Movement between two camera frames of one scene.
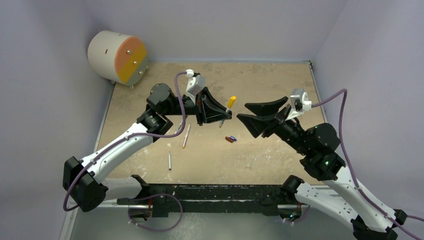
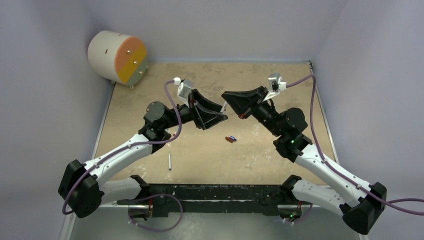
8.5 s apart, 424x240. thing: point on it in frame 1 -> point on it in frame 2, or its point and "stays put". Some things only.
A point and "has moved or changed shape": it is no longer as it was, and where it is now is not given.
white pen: [186, 136] has moved or changed shape
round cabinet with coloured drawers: [118, 57] stays put
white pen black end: [169, 161] stays put
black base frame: [157, 201] stays put
